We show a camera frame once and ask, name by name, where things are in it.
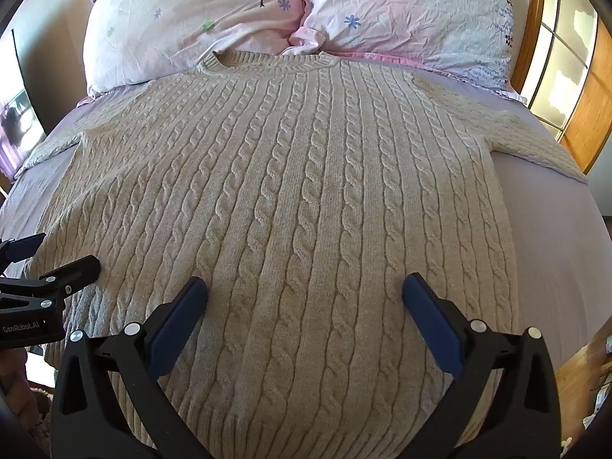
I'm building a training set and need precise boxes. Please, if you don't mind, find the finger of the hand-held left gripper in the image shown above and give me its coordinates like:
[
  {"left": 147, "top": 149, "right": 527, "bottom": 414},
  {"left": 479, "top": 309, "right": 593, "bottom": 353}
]
[
  {"left": 0, "top": 255, "right": 101, "bottom": 311},
  {"left": 0, "top": 233, "right": 47, "bottom": 264}
]

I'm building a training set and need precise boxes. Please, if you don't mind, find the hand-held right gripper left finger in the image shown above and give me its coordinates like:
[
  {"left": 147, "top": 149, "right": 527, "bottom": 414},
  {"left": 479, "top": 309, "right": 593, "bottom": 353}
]
[{"left": 50, "top": 276, "right": 217, "bottom": 459}]

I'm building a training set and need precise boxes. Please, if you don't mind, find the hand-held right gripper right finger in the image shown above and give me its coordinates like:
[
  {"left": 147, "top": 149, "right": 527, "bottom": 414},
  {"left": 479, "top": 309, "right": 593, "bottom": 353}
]
[{"left": 400, "top": 272, "right": 561, "bottom": 459}]

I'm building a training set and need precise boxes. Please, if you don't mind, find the beige cable-knit sweater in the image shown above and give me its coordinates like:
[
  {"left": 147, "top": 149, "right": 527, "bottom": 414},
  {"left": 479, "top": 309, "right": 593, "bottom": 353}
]
[{"left": 18, "top": 51, "right": 590, "bottom": 459}]

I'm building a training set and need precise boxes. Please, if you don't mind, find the lavender bed sheet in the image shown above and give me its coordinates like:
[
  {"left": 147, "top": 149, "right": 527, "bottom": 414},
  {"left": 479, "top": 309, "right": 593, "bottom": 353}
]
[{"left": 0, "top": 57, "right": 605, "bottom": 388}]

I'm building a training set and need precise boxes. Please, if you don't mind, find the pink floral pillow with tree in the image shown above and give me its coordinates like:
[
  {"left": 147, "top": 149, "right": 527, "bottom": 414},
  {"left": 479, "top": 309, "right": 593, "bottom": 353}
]
[{"left": 82, "top": 0, "right": 309, "bottom": 96}]

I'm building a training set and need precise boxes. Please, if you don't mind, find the wooden framed glass door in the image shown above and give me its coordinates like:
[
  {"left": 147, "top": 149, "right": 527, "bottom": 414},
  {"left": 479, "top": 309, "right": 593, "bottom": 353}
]
[{"left": 511, "top": 0, "right": 612, "bottom": 173}]

